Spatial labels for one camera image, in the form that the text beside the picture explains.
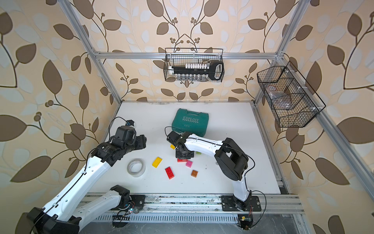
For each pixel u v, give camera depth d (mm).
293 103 735
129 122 684
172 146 954
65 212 392
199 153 908
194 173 825
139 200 756
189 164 865
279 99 693
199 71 845
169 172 839
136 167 862
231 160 481
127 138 578
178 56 912
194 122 1019
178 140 652
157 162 875
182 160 879
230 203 727
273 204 753
